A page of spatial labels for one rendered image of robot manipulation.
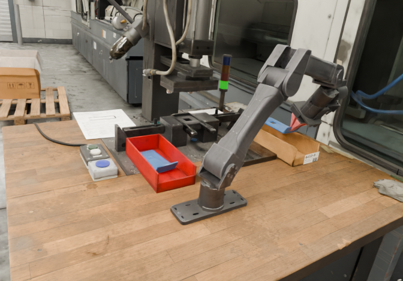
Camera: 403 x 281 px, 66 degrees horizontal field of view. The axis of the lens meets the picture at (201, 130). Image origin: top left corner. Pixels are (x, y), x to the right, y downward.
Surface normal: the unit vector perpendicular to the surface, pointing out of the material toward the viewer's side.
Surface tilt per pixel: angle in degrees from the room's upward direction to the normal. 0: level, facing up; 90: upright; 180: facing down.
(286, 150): 90
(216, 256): 0
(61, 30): 90
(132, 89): 90
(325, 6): 90
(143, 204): 0
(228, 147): 49
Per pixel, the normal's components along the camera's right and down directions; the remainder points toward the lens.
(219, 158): -0.51, -0.48
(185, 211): 0.10, -0.93
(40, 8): 0.47, 0.37
